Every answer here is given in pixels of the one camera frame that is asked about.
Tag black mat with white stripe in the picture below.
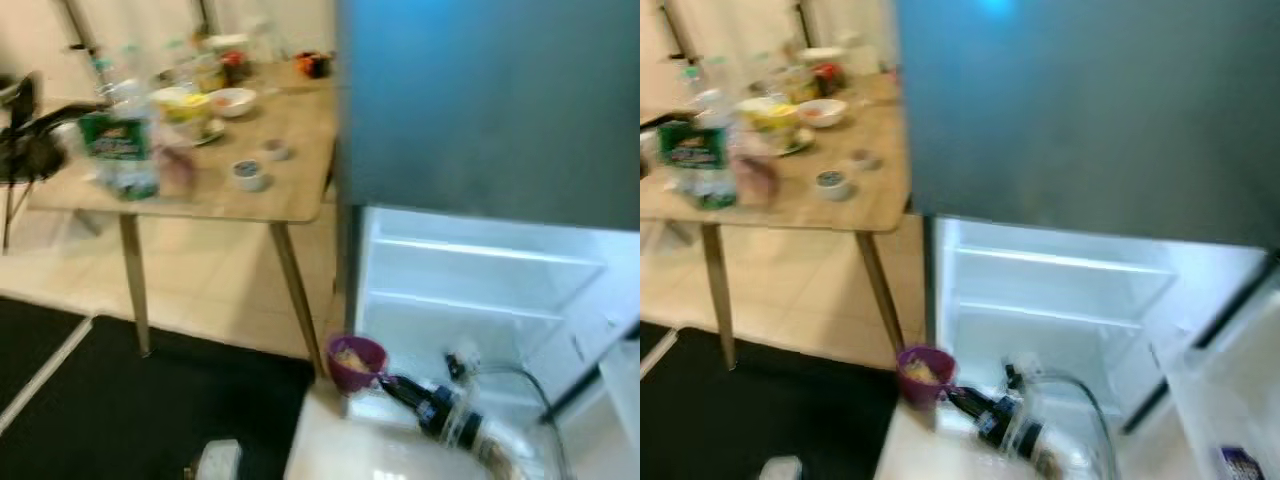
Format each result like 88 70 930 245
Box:
640 320 903 480
0 294 317 480

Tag silver freezer compartment door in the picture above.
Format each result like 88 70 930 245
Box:
892 0 1280 252
334 0 641 234

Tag yellow juice bottle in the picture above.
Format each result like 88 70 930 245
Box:
780 60 816 101
190 45 226 93

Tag green snack bag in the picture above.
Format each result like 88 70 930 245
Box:
656 119 740 210
77 109 162 200

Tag black chair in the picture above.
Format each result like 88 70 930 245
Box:
0 70 103 253

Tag purple packet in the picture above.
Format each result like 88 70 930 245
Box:
1219 444 1268 480

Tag purple plastic bowl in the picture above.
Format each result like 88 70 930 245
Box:
896 345 957 407
326 334 389 394

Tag large white bowl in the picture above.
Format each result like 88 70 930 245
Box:
207 87 258 120
796 97 849 130

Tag light wooden table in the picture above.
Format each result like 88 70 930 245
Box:
25 55 337 378
640 68 913 373

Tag pink translucent cup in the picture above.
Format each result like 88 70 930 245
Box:
154 134 197 197
734 144 780 207

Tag yellow cup noodles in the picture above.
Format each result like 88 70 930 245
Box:
739 97 799 147
154 87 212 137

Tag tape roll printed core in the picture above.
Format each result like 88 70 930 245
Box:
814 169 852 202
231 159 270 192

